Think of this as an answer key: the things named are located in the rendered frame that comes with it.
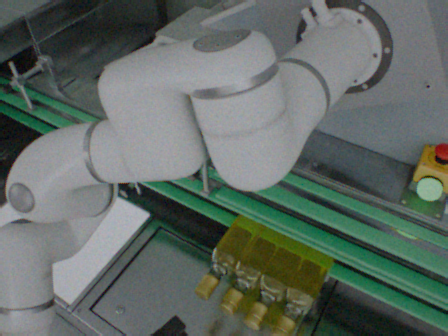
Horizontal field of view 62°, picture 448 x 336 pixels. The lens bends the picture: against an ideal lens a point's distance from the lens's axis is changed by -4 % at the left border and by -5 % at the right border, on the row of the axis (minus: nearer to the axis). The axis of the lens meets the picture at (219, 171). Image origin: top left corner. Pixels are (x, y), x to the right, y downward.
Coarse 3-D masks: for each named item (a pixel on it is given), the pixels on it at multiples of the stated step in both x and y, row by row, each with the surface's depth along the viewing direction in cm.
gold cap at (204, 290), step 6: (204, 276) 79; (210, 276) 78; (204, 282) 77; (210, 282) 77; (216, 282) 78; (198, 288) 77; (204, 288) 76; (210, 288) 77; (198, 294) 77; (204, 294) 76; (210, 294) 77
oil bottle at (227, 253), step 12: (240, 216) 87; (240, 228) 84; (252, 228) 84; (228, 240) 82; (240, 240) 82; (216, 252) 81; (228, 252) 80; (240, 252) 81; (216, 264) 80; (228, 264) 79
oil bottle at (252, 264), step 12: (264, 228) 85; (252, 240) 83; (264, 240) 83; (276, 240) 82; (252, 252) 81; (264, 252) 81; (240, 264) 79; (252, 264) 79; (264, 264) 79; (240, 276) 78; (252, 276) 77; (252, 288) 79
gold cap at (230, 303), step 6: (234, 288) 76; (228, 294) 76; (234, 294) 76; (240, 294) 76; (222, 300) 76; (228, 300) 75; (234, 300) 75; (240, 300) 76; (222, 306) 75; (228, 306) 74; (234, 306) 74; (228, 312) 75; (234, 312) 75
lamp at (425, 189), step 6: (420, 180) 70; (426, 180) 69; (432, 180) 68; (438, 180) 68; (420, 186) 69; (426, 186) 68; (432, 186) 68; (438, 186) 68; (420, 192) 70; (426, 192) 69; (432, 192) 68; (438, 192) 68; (426, 198) 70; (432, 198) 69
